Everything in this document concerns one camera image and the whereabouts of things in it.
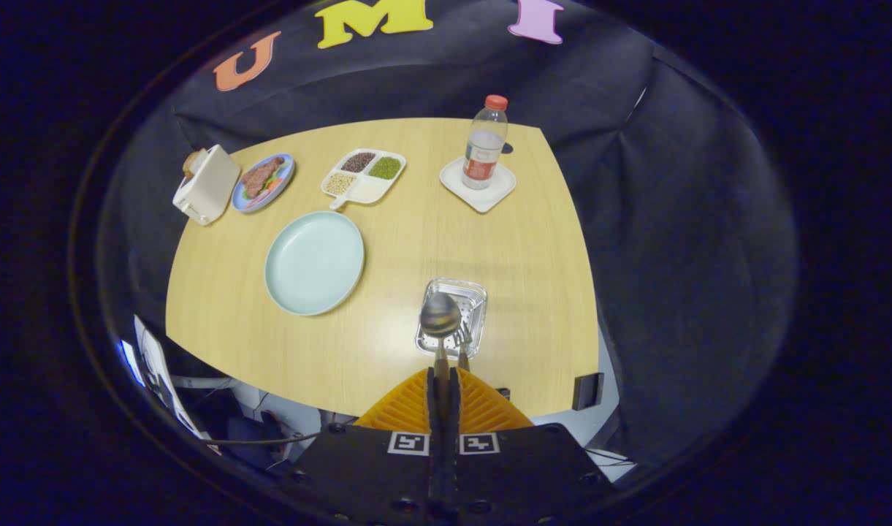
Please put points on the white divided dish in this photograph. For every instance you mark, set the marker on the white divided dish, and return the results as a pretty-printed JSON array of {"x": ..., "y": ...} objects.
[{"x": 372, "y": 191}]

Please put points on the clear water bottle red cap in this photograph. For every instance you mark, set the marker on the clear water bottle red cap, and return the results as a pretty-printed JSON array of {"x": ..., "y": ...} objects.
[{"x": 483, "y": 146}]

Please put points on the blue plate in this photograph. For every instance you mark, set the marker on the blue plate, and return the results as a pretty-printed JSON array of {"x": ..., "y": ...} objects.
[{"x": 239, "y": 204}]

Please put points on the black backdrop cloth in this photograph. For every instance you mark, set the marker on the black backdrop cloth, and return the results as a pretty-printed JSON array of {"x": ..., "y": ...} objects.
[{"x": 679, "y": 256}]

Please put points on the brown meat slices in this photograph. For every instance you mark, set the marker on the brown meat slices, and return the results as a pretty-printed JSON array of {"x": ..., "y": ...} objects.
[{"x": 259, "y": 177}]

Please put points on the yellow soybeans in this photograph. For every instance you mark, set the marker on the yellow soybeans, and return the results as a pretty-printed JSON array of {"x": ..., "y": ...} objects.
[{"x": 340, "y": 183}]

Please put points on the light green plate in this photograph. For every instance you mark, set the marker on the light green plate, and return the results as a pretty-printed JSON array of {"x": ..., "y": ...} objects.
[{"x": 314, "y": 263}]

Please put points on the white square coaster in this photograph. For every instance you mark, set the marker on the white square coaster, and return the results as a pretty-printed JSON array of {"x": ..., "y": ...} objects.
[{"x": 497, "y": 197}]

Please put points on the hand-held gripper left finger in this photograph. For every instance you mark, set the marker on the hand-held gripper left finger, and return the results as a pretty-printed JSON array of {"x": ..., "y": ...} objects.
[{"x": 432, "y": 420}]

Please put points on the white panel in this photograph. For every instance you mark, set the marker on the white panel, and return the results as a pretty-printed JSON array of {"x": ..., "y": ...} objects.
[{"x": 157, "y": 365}]

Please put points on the white toaster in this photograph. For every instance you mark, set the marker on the white toaster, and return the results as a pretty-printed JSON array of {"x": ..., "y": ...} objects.
[{"x": 212, "y": 186}]

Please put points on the dark red beans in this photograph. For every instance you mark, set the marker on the dark red beans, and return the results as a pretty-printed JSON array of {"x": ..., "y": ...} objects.
[{"x": 359, "y": 162}]

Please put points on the toasted bread slice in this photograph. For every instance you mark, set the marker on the toasted bread slice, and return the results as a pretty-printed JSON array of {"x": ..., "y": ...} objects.
[{"x": 192, "y": 162}]

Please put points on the perforated metal tray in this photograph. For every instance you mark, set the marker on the perforated metal tray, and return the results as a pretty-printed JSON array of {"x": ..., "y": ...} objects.
[{"x": 471, "y": 299}]

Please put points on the green beans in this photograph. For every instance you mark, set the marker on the green beans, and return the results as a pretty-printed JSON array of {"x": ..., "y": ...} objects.
[{"x": 385, "y": 168}]

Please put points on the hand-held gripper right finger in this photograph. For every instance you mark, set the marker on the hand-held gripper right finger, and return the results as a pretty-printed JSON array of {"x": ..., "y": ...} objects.
[{"x": 454, "y": 420}]

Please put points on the black table bracket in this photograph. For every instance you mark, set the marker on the black table bracket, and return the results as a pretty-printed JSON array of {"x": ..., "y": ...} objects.
[{"x": 588, "y": 391}]

